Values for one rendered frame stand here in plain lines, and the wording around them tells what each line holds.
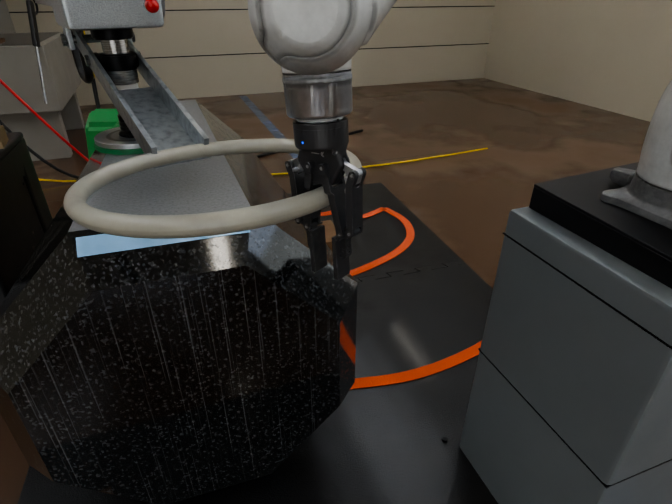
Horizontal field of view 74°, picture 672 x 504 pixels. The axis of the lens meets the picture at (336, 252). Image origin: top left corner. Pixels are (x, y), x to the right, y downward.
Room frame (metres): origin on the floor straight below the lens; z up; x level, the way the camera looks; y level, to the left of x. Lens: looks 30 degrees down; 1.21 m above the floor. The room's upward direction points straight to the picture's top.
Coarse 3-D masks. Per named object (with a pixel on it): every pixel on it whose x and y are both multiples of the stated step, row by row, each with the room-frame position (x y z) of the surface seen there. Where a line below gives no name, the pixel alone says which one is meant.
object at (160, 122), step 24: (96, 72) 1.23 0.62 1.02; (144, 72) 1.27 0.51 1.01; (120, 96) 1.07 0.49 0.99; (144, 96) 1.18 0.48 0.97; (168, 96) 1.12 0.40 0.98; (144, 120) 1.06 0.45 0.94; (168, 120) 1.08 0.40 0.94; (192, 120) 1.01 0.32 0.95; (144, 144) 0.92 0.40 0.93; (168, 144) 0.98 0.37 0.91; (192, 144) 0.99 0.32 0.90
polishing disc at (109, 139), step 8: (112, 128) 1.33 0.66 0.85; (96, 136) 1.25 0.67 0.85; (104, 136) 1.25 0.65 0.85; (112, 136) 1.25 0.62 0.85; (96, 144) 1.21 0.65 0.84; (104, 144) 1.18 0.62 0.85; (112, 144) 1.17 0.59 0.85; (120, 144) 1.17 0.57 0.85; (128, 144) 1.17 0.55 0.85; (136, 144) 1.18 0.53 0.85
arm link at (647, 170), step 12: (660, 108) 0.77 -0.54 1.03; (660, 120) 0.76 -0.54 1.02; (648, 132) 0.78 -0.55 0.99; (660, 132) 0.75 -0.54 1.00; (648, 144) 0.77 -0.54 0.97; (660, 144) 0.74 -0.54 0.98; (648, 156) 0.76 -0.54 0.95; (660, 156) 0.73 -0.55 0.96; (648, 168) 0.75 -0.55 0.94; (660, 168) 0.73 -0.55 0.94; (648, 180) 0.74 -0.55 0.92; (660, 180) 0.73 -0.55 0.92
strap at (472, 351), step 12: (396, 216) 2.46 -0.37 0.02; (408, 228) 2.30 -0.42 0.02; (408, 240) 2.16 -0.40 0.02; (396, 252) 2.03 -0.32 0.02; (372, 264) 1.91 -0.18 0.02; (468, 348) 1.30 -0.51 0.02; (444, 360) 1.23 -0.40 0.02; (456, 360) 1.23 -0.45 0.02; (408, 372) 1.17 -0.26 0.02; (420, 372) 1.17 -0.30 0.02; (432, 372) 1.17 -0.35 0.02; (360, 384) 1.12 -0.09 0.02; (372, 384) 1.12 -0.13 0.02; (384, 384) 1.12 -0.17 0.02
